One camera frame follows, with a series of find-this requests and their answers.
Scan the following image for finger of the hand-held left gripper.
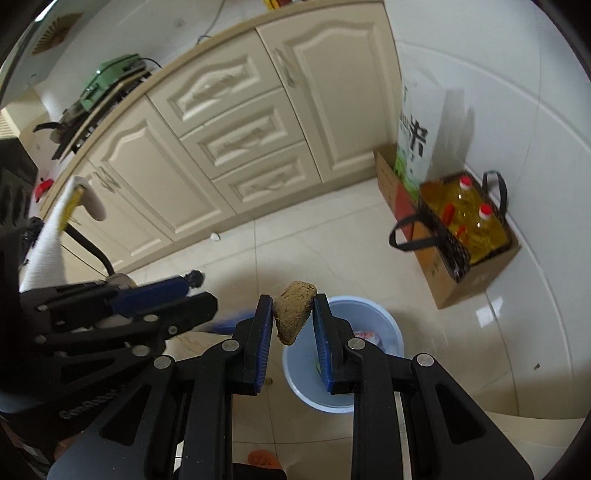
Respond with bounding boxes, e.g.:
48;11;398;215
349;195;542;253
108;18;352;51
21;275;191;324
37;291;219;357

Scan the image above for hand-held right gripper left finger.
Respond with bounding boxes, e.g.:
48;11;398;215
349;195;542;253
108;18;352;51
48;295;274;480

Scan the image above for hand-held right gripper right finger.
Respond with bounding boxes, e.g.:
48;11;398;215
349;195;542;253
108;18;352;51
313;295;532;480

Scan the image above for blue plastic bucket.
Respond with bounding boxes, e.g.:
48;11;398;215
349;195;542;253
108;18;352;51
281;295;404;414

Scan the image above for brown ginger piece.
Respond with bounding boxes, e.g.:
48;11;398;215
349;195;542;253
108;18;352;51
273;281;318;346

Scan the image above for orange slipper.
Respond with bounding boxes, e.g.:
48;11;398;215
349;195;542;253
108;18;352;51
248;450;283;469

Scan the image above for brown cardboard box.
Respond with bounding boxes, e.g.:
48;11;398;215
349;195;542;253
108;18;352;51
374;144;522;310

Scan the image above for black mesh carry bag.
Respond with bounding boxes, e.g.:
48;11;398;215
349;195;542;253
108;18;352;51
389;170;511;282

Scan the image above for black gas stove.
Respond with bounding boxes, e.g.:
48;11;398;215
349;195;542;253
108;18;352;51
51;69;153;160

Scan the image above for black wok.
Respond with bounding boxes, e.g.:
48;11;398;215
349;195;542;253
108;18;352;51
32;107;90;139

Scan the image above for yellow oil bottle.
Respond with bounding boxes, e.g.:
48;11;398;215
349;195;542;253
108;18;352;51
462;204;509;264
434;176;481;232

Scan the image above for green electric cooker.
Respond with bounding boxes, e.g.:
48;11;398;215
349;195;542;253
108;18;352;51
78;54;153;112

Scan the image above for white green rice bag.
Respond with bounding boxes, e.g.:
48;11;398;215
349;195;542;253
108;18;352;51
396;83;446;195

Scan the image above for cream kitchen cabinet unit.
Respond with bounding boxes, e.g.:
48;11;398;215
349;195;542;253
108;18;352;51
39;0;402;273

